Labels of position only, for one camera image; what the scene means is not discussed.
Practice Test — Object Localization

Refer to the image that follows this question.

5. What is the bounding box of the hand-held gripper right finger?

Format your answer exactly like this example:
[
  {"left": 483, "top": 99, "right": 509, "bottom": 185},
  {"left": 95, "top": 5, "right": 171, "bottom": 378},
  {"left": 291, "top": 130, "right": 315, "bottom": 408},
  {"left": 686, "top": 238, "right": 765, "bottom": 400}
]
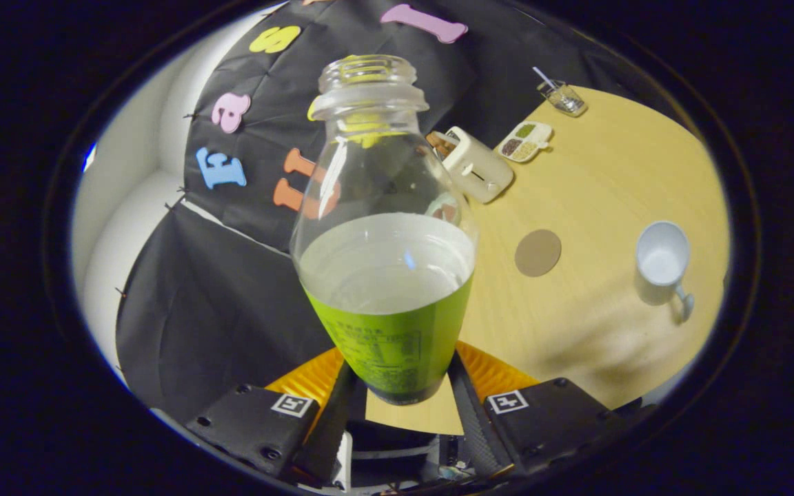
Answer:
[{"left": 449, "top": 341, "right": 629, "bottom": 477}]

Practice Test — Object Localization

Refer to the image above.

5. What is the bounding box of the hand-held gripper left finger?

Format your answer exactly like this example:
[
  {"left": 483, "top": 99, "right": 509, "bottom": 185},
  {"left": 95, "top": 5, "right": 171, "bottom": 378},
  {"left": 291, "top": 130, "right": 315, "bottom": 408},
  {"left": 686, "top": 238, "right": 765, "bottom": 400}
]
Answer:
[{"left": 187, "top": 347, "right": 358, "bottom": 483}]

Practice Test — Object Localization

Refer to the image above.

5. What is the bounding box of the clear juice bottle green label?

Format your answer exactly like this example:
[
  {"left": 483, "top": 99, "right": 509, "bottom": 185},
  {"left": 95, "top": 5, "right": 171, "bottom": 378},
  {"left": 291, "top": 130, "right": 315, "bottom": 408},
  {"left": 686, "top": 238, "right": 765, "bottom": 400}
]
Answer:
[{"left": 290, "top": 55, "right": 478, "bottom": 406}]

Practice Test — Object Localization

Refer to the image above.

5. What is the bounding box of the brown round coaster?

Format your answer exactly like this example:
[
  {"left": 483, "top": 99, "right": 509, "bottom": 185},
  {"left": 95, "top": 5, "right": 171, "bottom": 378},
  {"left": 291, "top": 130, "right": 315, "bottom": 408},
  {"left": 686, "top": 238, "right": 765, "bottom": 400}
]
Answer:
[{"left": 514, "top": 229, "right": 562, "bottom": 278}]

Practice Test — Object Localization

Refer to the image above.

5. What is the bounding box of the white cup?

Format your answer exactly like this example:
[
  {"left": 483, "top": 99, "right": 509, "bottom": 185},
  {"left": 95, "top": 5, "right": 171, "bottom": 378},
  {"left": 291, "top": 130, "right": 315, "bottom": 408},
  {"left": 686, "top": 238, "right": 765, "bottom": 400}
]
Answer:
[{"left": 635, "top": 220, "right": 695, "bottom": 323}]

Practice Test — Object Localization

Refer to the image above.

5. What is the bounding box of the black backdrop cloth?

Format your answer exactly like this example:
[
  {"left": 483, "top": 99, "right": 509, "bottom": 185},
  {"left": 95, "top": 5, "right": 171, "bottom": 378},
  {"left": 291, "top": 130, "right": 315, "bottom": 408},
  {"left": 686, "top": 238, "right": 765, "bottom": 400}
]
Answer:
[{"left": 116, "top": 0, "right": 646, "bottom": 421}]

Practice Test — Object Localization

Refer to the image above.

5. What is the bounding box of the wooden table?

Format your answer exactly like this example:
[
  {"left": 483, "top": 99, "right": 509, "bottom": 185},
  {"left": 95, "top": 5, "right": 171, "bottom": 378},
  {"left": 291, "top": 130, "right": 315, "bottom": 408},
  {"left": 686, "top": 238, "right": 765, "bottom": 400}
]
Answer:
[{"left": 365, "top": 85, "right": 730, "bottom": 436}]

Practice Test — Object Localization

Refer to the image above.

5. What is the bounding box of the pale blue plate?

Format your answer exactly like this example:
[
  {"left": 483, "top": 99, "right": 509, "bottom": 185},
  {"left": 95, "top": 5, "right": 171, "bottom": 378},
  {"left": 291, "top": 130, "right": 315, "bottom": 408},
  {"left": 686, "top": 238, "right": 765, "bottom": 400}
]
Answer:
[{"left": 425, "top": 193, "right": 463, "bottom": 225}]

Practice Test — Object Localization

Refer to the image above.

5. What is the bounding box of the white toaster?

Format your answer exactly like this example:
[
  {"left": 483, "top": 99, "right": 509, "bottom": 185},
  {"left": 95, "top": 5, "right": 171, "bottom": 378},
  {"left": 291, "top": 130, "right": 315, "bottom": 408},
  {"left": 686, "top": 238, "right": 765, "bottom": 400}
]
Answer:
[{"left": 442, "top": 126, "right": 514, "bottom": 205}]

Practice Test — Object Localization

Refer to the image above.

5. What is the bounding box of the white divided dish of beans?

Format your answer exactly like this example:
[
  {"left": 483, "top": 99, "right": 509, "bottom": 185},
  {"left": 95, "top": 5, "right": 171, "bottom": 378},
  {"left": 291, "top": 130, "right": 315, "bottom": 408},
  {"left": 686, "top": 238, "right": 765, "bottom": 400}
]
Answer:
[{"left": 495, "top": 121, "right": 554, "bottom": 164}]

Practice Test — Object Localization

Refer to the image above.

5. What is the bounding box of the wire mesh holder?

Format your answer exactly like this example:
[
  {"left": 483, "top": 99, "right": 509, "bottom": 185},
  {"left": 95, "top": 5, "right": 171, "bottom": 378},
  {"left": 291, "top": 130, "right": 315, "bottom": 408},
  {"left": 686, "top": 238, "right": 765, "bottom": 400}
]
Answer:
[{"left": 537, "top": 79, "right": 587, "bottom": 118}]

